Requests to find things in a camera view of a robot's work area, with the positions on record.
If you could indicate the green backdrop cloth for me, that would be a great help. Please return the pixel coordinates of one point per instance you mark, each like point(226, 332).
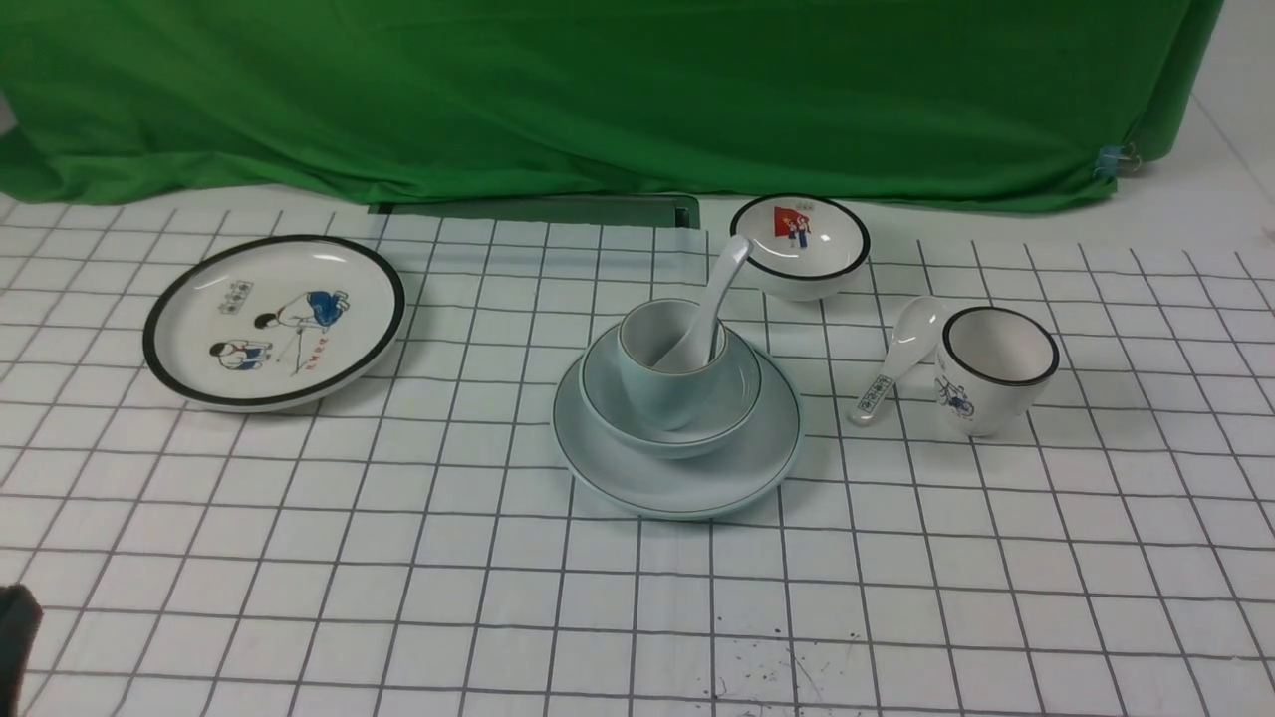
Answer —
point(966, 105)

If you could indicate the white cup with black rim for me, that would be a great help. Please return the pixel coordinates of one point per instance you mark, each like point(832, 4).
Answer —
point(991, 365)

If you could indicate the white plate with cartoon figures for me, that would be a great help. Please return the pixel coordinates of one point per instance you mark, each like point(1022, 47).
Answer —
point(274, 323)

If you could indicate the white bowl with red picture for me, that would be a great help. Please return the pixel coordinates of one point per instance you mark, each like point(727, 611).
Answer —
point(804, 248)

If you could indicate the blue binder clip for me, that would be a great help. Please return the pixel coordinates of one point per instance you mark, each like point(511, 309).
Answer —
point(1115, 161)

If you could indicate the white spoon with printed handle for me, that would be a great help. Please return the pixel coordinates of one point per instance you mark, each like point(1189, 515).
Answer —
point(915, 335)

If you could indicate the pale blue ceramic spoon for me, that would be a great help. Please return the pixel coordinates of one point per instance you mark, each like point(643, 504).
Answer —
point(696, 348)

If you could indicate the white grid tablecloth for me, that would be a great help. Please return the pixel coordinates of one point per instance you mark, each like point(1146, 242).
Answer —
point(412, 546)

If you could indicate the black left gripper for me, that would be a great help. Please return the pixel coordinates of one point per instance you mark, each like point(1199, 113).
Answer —
point(21, 617)

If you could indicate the pale blue ceramic bowl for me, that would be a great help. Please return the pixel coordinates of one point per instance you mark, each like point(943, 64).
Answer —
point(724, 410)

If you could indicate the pale blue ceramic plate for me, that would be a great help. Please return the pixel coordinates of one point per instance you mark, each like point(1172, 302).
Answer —
point(707, 486)

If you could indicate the pale blue ceramic cup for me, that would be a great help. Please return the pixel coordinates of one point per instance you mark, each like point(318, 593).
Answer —
point(671, 396)

